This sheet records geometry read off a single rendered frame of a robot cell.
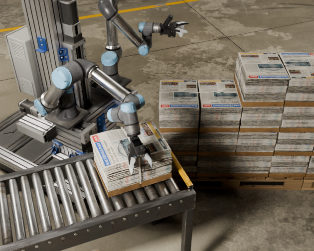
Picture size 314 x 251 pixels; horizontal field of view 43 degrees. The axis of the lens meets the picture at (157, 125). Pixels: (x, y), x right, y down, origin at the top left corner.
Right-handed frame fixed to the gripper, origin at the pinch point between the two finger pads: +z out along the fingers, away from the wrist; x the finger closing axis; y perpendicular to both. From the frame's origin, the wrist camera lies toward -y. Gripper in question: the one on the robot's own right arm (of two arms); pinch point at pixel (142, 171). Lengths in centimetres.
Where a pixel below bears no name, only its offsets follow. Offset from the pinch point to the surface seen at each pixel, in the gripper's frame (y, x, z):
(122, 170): 7.8, 8.4, -0.8
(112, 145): 17.6, 9.3, -13.5
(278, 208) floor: 68, -117, 77
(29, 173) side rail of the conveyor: 47, 56, -4
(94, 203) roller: 15.8, 25.5, 15.0
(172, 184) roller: 13.9, -18.6, 16.0
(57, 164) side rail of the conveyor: 48, 39, -4
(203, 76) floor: 238, -149, -25
